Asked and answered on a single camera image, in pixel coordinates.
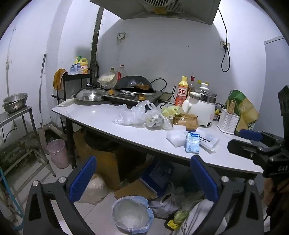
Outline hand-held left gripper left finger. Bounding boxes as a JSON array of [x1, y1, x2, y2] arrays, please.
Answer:
[[23, 155, 106, 235]]

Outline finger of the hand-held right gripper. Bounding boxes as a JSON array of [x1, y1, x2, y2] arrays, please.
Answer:
[[227, 139, 260, 159], [239, 129, 263, 142]]

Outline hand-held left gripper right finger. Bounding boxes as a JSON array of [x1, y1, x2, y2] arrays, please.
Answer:
[[190, 155, 264, 235]]

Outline green tan printed sack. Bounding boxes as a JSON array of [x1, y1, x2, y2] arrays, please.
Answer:
[[227, 89, 260, 136]]

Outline large white foam block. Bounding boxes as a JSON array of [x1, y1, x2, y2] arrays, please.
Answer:
[[166, 129, 192, 148]]

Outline brown packet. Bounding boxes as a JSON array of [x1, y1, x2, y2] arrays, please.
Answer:
[[173, 119, 199, 131], [173, 113, 198, 122]]

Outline bin with blue liner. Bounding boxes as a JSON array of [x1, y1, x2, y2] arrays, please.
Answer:
[[112, 195, 154, 234]]

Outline person's right hand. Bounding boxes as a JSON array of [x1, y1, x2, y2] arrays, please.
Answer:
[[263, 177, 282, 210]]

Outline white chopstick holder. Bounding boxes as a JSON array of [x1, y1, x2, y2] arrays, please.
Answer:
[[217, 108, 240, 135]]

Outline brown cardboard box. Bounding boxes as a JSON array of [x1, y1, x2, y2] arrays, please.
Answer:
[[73, 130, 147, 190]]

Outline bundle of wooden chopsticks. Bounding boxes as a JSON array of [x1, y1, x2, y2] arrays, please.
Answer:
[[226, 99, 236, 113]]

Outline bag of green vegetables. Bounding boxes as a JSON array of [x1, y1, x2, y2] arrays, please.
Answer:
[[173, 191, 206, 224]]

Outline pink bucket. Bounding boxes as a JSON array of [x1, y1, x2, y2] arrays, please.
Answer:
[[47, 139, 70, 169]]

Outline blue white snack packet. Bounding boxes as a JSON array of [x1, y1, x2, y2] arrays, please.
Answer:
[[185, 132, 201, 154]]

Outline white cloth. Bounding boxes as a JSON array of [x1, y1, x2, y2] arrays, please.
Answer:
[[178, 199, 228, 235]]

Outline crumpled clear floor bag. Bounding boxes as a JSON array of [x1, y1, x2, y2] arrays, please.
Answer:
[[148, 183, 188, 219]]

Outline blue box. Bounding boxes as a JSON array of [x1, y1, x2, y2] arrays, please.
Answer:
[[141, 159, 174, 197]]

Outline white rice cooker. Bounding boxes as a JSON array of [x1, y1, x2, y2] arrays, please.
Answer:
[[187, 83, 223, 127]]

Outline flat cardboard sheet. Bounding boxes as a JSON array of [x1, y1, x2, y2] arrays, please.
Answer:
[[114, 178, 158, 200]]

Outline small white bottle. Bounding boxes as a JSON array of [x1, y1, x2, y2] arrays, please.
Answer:
[[182, 99, 192, 114]]

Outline yellow green plastic bag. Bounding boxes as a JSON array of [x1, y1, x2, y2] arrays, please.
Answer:
[[161, 105, 185, 118]]

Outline clear bag with scraps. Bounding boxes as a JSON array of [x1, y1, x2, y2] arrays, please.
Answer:
[[144, 111, 173, 131]]

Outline orange dish soap bottle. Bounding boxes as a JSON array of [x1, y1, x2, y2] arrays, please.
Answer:
[[175, 76, 189, 107]]

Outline dark sauce bottle red cap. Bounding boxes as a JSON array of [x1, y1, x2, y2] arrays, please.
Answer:
[[187, 76, 196, 94]]

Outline empty clear plastic bag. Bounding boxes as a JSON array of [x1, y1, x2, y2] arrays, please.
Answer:
[[112, 101, 156, 126]]

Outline steel wok lid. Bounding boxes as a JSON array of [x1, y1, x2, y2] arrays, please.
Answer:
[[73, 88, 109, 105]]

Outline black induction cooker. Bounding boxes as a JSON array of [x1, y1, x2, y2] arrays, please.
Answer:
[[103, 89, 166, 106]]

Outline steel colander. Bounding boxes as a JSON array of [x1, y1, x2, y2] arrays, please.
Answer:
[[2, 103, 27, 113]]

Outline clear bag of food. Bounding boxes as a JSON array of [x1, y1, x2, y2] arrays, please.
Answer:
[[97, 71, 117, 89]]

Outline orange cloth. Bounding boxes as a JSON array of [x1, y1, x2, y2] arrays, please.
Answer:
[[53, 68, 68, 91]]

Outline black metal rack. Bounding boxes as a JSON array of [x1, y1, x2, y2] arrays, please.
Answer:
[[51, 61, 100, 106]]

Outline steel bowl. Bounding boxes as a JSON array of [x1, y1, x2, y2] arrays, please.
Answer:
[[3, 93, 29, 105]]

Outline black wok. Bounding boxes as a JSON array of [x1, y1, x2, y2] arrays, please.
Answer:
[[114, 75, 157, 93]]

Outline clear bottle red cap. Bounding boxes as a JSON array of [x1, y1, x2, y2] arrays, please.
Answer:
[[117, 65, 125, 82]]

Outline yellow detergent jug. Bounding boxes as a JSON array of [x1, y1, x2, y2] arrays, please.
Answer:
[[79, 58, 89, 74]]

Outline dark vertical pipe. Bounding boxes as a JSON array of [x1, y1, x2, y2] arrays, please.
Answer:
[[90, 6, 104, 75]]

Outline steel range hood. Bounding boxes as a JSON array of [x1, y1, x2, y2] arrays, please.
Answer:
[[89, 0, 222, 25]]

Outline blue hose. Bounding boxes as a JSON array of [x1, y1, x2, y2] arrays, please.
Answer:
[[0, 167, 24, 224]]

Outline black hood power cable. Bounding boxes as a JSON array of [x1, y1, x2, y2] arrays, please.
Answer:
[[217, 8, 231, 73]]

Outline grey wall hose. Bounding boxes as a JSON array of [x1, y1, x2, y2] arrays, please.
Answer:
[[39, 52, 48, 113]]

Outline thin white wall pipe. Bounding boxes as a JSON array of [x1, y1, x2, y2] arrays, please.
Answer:
[[6, 27, 17, 91]]

